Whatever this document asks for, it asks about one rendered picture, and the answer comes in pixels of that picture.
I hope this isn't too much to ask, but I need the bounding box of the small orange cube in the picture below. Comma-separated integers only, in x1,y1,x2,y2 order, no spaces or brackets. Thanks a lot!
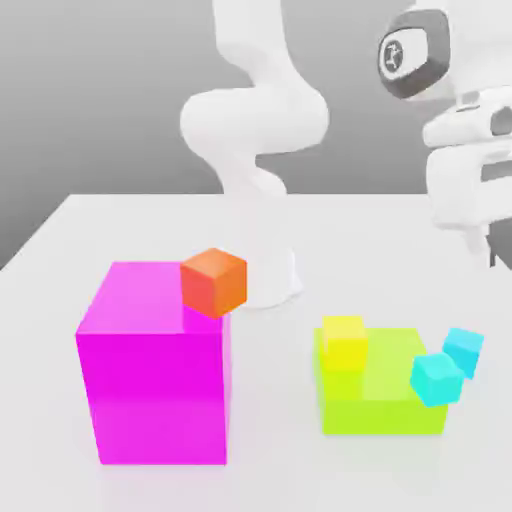
179,246,249,321

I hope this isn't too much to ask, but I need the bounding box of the large magenta box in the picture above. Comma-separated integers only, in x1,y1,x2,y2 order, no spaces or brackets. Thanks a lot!
74,260,234,467

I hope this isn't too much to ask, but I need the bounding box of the small yellow cube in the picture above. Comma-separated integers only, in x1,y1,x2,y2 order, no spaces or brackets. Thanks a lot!
321,314,370,372

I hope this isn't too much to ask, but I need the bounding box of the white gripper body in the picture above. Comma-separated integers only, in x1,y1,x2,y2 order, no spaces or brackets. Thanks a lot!
425,140,512,233

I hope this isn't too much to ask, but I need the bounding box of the small cyan cube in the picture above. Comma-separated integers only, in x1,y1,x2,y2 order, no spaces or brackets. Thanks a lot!
441,326,486,381
409,351,466,409

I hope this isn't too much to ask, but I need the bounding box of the large lime green box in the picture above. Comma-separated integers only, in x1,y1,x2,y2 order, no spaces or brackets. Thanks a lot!
312,326,450,436

